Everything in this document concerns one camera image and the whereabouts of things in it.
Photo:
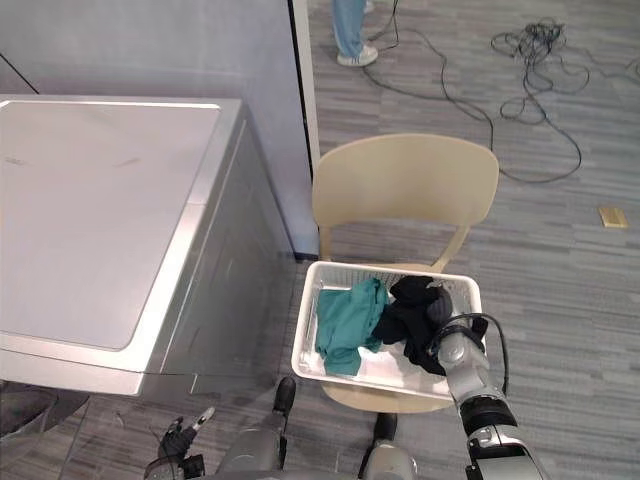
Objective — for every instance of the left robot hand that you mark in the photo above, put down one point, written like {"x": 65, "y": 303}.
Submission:
{"x": 181, "y": 436}

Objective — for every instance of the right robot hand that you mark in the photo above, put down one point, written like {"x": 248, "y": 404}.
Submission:
{"x": 442, "y": 306}

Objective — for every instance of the black garment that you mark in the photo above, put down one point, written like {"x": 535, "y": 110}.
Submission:
{"x": 405, "y": 320}

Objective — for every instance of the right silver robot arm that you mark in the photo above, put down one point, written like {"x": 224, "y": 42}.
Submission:
{"x": 475, "y": 390}

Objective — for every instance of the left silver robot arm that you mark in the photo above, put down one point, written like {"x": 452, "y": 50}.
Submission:
{"x": 172, "y": 467}

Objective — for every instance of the white plastic laundry basket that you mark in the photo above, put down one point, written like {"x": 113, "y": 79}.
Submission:
{"x": 310, "y": 320}

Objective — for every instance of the silver top-load washing machine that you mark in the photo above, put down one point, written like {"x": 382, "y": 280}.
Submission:
{"x": 95, "y": 225}

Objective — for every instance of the left silver robot leg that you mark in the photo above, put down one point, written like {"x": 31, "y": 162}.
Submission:
{"x": 262, "y": 435}

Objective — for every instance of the silver robot leg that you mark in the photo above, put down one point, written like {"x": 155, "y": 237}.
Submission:
{"x": 262, "y": 435}
{"x": 387, "y": 450}

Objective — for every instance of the teal green garment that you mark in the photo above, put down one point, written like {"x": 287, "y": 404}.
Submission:
{"x": 350, "y": 320}

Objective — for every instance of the beige plastic chair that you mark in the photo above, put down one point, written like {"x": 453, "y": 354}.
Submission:
{"x": 405, "y": 185}

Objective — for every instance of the right silver robot leg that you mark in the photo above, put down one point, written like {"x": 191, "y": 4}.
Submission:
{"x": 387, "y": 450}

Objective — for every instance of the brass floor socket plate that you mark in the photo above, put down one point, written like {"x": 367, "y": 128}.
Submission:
{"x": 613, "y": 217}

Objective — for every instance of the white partition panel black edge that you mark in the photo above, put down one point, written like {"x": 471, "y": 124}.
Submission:
{"x": 305, "y": 100}

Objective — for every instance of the person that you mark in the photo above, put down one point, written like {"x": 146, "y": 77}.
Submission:
{"x": 355, "y": 35}

